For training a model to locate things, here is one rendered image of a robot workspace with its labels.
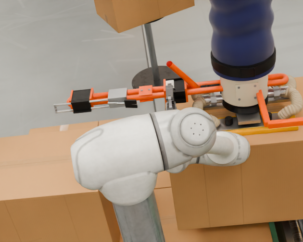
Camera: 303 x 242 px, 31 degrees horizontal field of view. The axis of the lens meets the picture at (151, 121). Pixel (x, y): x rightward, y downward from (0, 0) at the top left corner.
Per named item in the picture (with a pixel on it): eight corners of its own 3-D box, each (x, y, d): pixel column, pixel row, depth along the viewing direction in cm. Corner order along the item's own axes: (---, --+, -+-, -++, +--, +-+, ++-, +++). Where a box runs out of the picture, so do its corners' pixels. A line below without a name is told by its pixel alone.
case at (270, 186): (309, 151, 246) (312, 75, 223) (332, 217, 214) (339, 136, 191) (174, 163, 251) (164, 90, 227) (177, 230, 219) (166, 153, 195)
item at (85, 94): (95, 98, 211) (93, 87, 208) (94, 109, 205) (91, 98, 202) (74, 100, 212) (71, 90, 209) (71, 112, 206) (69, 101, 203)
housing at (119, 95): (129, 96, 209) (127, 87, 207) (128, 107, 204) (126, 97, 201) (110, 98, 210) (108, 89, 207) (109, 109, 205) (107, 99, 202)
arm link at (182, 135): (203, 103, 132) (148, 117, 131) (214, 91, 114) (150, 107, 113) (218, 156, 131) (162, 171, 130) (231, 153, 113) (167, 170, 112)
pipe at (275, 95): (284, 80, 216) (284, 68, 212) (297, 119, 196) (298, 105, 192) (197, 90, 218) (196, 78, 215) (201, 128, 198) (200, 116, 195)
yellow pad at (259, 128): (293, 114, 204) (293, 102, 201) (298, 130, 196) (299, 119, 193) (201, 123, 207) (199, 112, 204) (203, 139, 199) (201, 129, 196)
